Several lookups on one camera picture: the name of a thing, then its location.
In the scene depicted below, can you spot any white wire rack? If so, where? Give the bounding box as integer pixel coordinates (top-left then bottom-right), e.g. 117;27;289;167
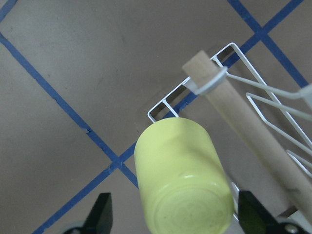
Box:
147;42;312;220

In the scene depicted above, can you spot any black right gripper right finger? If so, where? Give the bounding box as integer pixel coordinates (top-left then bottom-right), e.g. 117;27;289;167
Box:
238;191;283;234

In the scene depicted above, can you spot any wooden dowel rod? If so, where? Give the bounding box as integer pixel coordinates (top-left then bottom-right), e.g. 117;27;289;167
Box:
182;51;312;221

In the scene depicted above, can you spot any yellow-green plastic cup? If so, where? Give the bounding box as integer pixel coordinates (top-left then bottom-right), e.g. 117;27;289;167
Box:
134;117;234;234

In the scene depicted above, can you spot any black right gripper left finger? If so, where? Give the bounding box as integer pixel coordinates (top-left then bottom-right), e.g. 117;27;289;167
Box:
82;193;113;234

